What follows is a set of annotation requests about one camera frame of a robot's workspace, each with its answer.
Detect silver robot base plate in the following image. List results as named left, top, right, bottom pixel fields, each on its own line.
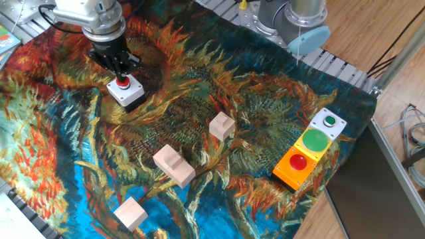
left=236, top=0, right=293, bottom=50

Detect white box small green button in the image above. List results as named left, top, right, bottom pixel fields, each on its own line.
left=307, top=107, right=348, bottom=143

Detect aluminium frame rail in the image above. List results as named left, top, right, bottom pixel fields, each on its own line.
left=367, top=117, right=425, bottom=220

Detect white box red push button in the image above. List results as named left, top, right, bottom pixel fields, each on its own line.
left=106, top=73, right=147, bottom=114

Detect plain wooden cube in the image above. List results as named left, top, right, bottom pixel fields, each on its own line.
left=113, top=196, right=149, bottom=232

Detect grey cable bundle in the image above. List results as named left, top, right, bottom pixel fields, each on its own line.
left=381, top=104, right=425, bottom=189

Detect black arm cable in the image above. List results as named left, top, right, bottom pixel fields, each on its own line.
left=37, top=3, right=84, bottom=35

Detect black floor cables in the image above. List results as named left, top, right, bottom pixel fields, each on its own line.
left=366, top=5, right=425, bottom=79

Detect orange box red button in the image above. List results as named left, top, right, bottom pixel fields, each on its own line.
left=272, top=145, right=318, bottom=193

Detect large wooden block with peg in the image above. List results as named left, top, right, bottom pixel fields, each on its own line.
left=152, top=143, right=197, bottom=190

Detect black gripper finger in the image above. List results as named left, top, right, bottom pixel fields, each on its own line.
left=120, top=52, right=142, bottom=83
left=88, top=51, right=123, bottom=82

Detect white paper sheet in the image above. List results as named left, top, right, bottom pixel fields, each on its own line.
left=0, top=192, right=46, bottom=239

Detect aluminium profile post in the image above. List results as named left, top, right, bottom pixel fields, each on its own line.
left=371, top=22, right=425, bottom=97

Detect colourful book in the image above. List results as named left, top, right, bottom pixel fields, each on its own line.
left=0, top=25, right=23, bottom=70

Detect yellow box large green button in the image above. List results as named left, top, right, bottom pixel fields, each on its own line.
left=293, top=127, right=333, bottom=163

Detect small wooden block with peg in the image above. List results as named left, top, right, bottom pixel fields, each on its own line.
left=209, top=111, right=236, bottom=142

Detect dark grey panel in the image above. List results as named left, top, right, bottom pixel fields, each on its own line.
left=323, top=124, right=425, bottom=239

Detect thin white string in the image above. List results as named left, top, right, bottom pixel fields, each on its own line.
left=296, top=25, right=302, bottom=66

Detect silver perforated metal plate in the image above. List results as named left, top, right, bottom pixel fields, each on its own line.
left=0, top=0, right=59, bottom=27

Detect sunflower painting cloth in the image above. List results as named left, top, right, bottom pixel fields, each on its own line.
left=0, top=0, right=379, bottom=239

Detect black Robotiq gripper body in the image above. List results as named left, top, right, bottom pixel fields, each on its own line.
left=87, top=31, right=131, bottom=66

